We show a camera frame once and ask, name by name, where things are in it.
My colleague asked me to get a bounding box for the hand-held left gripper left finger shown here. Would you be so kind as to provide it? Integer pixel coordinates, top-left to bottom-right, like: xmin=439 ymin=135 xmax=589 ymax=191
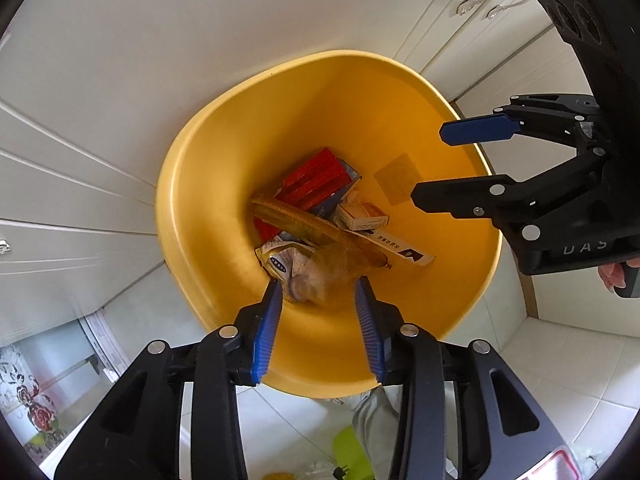
xmin=54 ymin=280 xmax=285 ymax=480

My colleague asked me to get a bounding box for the floral glass door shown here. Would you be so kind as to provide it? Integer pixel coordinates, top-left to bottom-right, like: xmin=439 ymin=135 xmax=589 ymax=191
xmin=0 ymin=342 xmax=68 ymax=448

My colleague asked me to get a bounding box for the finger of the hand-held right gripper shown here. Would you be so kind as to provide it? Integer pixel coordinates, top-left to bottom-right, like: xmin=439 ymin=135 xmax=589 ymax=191
xmin=439 ymin=92 xmax=602 ymax=148
xmin=411 ymin=151 xmax=609 ymax=242

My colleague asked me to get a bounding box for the green slipper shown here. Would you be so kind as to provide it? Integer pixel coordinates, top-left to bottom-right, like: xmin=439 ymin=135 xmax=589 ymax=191
xmin=331 ymin=426 xmax=377 ymax=480

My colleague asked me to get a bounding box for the long white box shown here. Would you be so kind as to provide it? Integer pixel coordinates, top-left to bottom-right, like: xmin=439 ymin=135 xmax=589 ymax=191
xmin=357 ymin=229 xmax=436 ymax=267

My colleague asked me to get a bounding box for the person's grey trouser leg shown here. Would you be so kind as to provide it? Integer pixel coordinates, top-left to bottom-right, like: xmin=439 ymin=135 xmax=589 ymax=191
xmin=350 ymin=386 xmax=402 ymax=480

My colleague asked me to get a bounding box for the small white orange box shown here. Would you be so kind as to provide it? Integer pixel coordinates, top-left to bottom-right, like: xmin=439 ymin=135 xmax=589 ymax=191
xmin=335 ymin=202 xmax=390 ymax=231

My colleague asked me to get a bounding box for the white kitchen cabinet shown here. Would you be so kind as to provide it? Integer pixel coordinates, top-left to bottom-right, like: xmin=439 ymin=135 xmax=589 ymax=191
xmin=0 ymin=0 xmax=601 ymax=351

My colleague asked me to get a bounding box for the person's right hand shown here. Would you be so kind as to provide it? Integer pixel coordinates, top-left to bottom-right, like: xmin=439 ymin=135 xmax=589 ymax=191
xmin=597 ymin=260 xmax=640 ymax=297

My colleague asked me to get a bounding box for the red flat box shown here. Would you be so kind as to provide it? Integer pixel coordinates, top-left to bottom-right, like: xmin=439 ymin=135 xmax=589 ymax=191
xmin=272 ymin=147 xmax=352 ymax=209

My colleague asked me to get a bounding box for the yellow plastic bin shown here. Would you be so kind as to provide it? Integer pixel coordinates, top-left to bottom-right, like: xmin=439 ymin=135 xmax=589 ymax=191
xmin=155 ymin=50 xmax=503 ymax=401

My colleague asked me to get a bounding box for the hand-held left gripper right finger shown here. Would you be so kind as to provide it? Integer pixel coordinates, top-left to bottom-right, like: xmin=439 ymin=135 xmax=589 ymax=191
xmin=354 ymin=276 xmax=571 ymax=480

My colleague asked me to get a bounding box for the translucent orange plastic bag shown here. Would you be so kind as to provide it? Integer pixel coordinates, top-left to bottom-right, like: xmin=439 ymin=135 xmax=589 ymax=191
xmin=250 ymin=195 xmax=392 ymax=307

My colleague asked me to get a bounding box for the white blue printed packet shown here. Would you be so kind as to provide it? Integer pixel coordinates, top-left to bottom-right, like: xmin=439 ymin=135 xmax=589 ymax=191
xmin=256 ymin=239 xmax=317 ymax=282

